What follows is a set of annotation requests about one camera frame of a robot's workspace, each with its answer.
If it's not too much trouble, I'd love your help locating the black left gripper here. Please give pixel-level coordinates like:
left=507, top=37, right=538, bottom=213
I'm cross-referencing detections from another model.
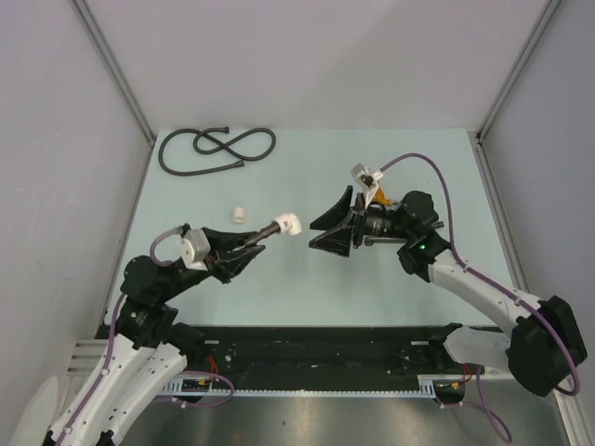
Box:
left=158, top=225, right=265, bottom=301

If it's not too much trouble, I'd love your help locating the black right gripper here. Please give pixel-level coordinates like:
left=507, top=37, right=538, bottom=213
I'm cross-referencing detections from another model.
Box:
left=309, top=187, right=412, bottom=258

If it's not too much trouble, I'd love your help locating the white plastic pipe tee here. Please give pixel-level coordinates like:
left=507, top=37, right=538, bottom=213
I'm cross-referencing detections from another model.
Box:
left=273, top=213, right=303, bottom=236

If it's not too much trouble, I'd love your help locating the brushed steel water faucet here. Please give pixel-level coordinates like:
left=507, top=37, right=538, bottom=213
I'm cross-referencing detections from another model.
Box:
left=236, top=222, right=280, bottom=249

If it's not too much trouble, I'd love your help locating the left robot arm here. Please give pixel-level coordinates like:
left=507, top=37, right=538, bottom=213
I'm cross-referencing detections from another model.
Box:
left=43, top=214, right=301, bottom=445

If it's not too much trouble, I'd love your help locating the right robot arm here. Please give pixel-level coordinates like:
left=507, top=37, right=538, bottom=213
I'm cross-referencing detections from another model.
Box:
left=309, top=187, right=588, bottom=397

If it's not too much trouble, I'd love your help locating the dark metal L-shaped faucet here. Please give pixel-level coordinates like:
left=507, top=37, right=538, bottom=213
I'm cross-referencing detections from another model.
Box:
left=364, top=221, right=445, bottom=246

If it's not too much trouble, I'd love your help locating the white plastic pipe coupling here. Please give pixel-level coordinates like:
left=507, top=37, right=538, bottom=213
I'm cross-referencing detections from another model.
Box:
left=232, top=206, right=247, bottom=224

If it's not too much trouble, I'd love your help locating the orange faucet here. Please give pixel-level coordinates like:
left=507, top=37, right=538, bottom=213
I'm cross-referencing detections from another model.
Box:
left=374, top=188, right=391, bottom=206

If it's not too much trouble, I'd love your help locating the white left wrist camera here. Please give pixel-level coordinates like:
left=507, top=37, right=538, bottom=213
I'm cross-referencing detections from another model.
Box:
left=180, top=230, right=211, bottom=271

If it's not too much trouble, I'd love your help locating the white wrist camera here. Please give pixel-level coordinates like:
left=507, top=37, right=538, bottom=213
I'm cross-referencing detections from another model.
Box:
left=180, top=230, right=211, bottom=271
left=350, top=164, right=383, bottom=209

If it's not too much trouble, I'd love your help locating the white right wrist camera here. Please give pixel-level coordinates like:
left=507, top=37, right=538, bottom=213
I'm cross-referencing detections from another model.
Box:
left=350, top=164, right=383, bottom=209

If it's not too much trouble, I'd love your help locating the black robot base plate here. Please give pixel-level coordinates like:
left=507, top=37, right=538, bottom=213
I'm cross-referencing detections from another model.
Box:
left=189, top=326, right=478, bottom=393

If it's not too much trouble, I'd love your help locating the grey coiled flexible hose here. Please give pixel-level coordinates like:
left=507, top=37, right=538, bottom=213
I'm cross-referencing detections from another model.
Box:
left=158, top=125, right=277, bottom=177

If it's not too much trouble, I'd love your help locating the slotted grey cable duct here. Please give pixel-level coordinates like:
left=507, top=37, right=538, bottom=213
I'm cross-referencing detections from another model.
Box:
left=157, top=374, right=466, bottom=399

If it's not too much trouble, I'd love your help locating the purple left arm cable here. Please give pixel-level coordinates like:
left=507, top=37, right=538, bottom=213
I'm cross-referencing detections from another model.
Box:
left=46, top=225, right=236, bottom=442

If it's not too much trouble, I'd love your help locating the left aluminium frame post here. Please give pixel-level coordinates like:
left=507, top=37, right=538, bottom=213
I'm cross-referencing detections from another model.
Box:
left=69, top=0, right=157, bottom=145

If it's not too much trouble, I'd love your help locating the aluminium frame post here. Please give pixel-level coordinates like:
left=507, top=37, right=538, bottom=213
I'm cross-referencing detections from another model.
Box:
left=69, top=0, right=157, bottom=145
left=476, top=0, right=563, bottom=140

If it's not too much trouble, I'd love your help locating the right aluminium frame post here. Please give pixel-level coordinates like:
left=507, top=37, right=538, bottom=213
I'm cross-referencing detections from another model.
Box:
left=476, top=0, right=563, bottom=140

